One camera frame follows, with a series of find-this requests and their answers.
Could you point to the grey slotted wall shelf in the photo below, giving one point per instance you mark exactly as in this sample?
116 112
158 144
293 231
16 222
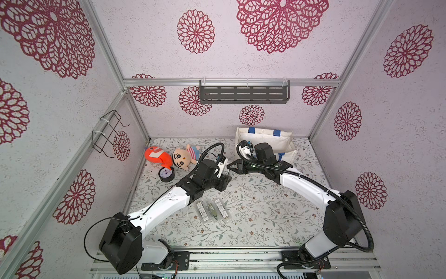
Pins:
244 95

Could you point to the black wire wall rack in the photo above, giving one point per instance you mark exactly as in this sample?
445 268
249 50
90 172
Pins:
111 140

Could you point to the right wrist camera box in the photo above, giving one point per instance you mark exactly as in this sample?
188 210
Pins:
265 154

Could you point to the pink boy plush doll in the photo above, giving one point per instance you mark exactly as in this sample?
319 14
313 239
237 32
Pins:
182 158

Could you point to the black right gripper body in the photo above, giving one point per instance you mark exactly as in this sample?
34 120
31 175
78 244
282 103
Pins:
244 165

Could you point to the black round alarm clock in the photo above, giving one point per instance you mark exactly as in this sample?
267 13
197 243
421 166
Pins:
166 175

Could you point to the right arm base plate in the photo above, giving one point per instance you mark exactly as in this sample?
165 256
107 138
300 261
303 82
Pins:
294 259

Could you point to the red plush toy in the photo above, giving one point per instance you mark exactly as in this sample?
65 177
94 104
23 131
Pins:
155 154

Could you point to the aluminium front rail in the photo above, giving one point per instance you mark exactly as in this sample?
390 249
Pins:
266 260

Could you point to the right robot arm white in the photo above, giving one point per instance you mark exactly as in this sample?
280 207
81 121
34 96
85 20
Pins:
344 222

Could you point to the white Doraemon canvas bag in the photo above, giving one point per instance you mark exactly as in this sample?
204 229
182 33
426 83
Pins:
280 141

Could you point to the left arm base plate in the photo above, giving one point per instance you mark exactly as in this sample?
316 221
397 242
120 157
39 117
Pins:
178 260

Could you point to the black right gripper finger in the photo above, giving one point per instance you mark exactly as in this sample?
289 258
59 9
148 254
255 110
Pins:
235 168
238 161

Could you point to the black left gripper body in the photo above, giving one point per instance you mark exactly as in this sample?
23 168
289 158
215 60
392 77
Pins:
218 183

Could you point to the clear pen case green label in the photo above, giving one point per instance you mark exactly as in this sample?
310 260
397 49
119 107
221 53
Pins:
212 210

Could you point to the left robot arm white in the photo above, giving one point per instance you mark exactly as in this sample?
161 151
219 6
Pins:
123 243

